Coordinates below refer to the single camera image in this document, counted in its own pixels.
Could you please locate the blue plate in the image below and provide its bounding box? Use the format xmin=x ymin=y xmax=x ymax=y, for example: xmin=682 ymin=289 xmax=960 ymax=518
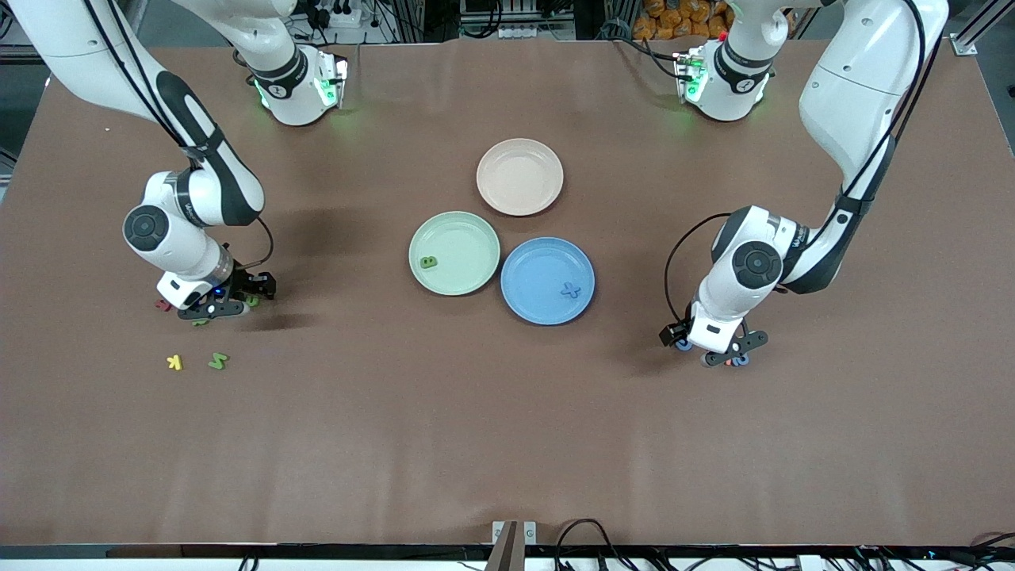
xmin=500 ymin=236 xmax=596 ymax=326

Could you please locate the brown table mat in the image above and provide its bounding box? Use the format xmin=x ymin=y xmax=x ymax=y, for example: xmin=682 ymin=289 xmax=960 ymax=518
xmin=0 ymin=38 xmax=1015 ymax=548

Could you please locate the green plate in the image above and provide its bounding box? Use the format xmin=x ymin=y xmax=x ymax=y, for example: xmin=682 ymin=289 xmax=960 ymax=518
xmin=408 ymin=210 xmax=501 ymax=297

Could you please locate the pink plate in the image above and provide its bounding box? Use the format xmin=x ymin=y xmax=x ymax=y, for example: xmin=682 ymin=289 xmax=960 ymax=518
xmin=476 ymin=138 xmax=565 ymax=217

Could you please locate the white power strip with plugs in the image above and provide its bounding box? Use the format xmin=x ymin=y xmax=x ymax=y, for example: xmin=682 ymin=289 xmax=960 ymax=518
xmin=316 ymin=0 xmax=364 ymax=29

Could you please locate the pile of orange objects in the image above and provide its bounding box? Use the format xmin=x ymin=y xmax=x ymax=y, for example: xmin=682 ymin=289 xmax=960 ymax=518
xmin=632 ymin=0 xmax=734 ymax=40

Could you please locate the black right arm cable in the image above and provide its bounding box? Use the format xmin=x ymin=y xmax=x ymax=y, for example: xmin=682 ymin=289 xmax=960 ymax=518
xmin=79 ymin=0 xmax=274 ymax=270

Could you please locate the black looped cable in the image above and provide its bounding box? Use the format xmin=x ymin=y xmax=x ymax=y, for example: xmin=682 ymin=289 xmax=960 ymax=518
xmin=553 ymin=519 xmax=635 ymax=571

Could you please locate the small metal bracket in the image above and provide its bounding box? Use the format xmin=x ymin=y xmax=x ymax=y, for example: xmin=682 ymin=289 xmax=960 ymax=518
xmin=492 ymin=520 xmax=538 ymax=546

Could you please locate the thick black base cable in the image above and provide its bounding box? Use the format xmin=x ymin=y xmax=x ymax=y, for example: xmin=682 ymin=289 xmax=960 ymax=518
xmin=599 ymin=20 xmax=684 ymax=80

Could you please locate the grey wedge-shaped post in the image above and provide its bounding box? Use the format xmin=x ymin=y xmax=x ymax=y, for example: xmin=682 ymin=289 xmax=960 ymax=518
xmin=485 ymin=521 xmax=526 ymax=571

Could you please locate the aluminium frame profile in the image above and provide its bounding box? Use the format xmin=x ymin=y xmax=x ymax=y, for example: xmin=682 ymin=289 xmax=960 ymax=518
xmin=0 ymin=0 xmax=50 ymax=66
xmin=952 ymin=0 xmax=1015 ymax=56

